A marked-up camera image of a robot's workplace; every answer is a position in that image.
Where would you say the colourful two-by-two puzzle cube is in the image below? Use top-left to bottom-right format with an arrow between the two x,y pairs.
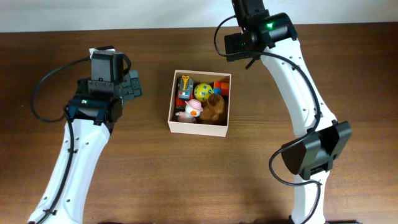
213,82 -> 229,96

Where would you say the red toy fire truck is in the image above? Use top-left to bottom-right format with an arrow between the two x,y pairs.
175,75 -> 194,110

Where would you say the yellow ball with blue letters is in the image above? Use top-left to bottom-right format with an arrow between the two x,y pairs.
193,83 -> 213,102

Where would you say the brown plush capybara toy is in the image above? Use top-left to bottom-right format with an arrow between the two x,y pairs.
199,93 -> 226,124

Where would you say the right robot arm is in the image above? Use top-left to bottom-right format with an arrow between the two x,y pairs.
223,0 -> 352,223

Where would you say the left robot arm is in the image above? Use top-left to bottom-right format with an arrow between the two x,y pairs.
28,46 -> 142,223

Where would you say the open white cardboard box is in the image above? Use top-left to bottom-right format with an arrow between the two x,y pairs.
167,70 -> 231,137

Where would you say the left black cable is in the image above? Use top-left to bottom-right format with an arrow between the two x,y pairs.
29,45 -> 132,224

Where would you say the black cable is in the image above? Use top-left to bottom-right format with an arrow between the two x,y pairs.
29,45 -> 132,224
213,14 -> 322,224

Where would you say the right black cable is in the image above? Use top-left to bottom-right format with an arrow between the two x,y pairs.
213,14 -> 322,224

